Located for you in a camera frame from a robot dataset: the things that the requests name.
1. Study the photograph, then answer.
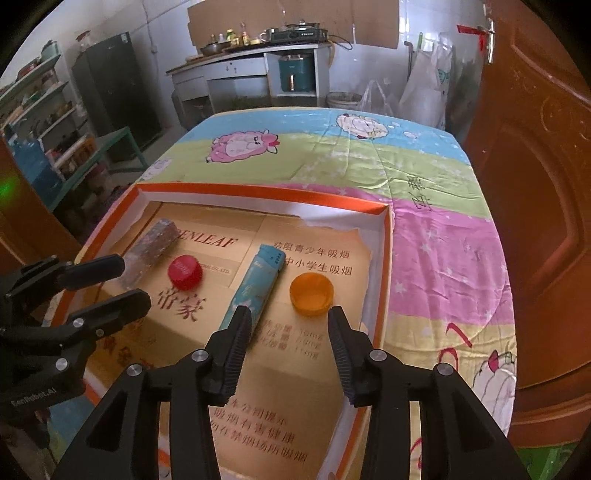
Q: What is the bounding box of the orange bottle cap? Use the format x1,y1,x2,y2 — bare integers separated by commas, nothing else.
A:
290,272,335,317

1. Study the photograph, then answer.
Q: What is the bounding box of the red bottle cap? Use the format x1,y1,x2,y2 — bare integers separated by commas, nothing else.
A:
167,255,204,291

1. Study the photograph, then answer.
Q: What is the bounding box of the teal lighter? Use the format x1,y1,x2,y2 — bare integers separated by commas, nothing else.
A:
219,245,286,332

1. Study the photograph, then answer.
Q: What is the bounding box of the clear plastic rectangular block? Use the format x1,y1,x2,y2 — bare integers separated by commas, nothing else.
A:
119,218,179,290

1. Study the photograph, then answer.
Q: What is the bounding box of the orange cardboard box tray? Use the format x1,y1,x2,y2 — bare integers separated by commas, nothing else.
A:
55,183,394,479

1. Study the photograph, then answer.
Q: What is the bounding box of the colourful cartoon tablecloth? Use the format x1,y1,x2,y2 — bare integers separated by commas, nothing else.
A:
45,107,518,480

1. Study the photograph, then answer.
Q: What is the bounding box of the green low bench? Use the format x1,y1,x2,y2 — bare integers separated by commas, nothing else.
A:
46,127,148,212

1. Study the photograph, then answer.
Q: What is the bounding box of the metal storage shelf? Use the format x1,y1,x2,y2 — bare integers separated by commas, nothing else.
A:
1,40,96,191

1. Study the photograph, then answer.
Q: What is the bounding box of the dark refrigerator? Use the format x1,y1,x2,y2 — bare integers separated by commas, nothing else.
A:
71,32,162,149

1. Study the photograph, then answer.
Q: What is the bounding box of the white plastic sack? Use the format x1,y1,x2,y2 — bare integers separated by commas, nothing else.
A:
399,35,454,130

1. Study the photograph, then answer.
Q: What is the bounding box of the white kitchen counter cabinet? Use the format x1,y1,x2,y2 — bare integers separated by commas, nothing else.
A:
167,43,332,130

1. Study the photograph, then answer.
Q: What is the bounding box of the teal air fryer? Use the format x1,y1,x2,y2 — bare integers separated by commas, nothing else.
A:
279,53,315,92

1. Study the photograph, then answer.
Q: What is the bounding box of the brown wooden door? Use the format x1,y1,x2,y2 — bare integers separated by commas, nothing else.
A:
464,1,590,447

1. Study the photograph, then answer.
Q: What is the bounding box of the black gas stove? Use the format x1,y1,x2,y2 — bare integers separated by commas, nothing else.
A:
260,21,329,45

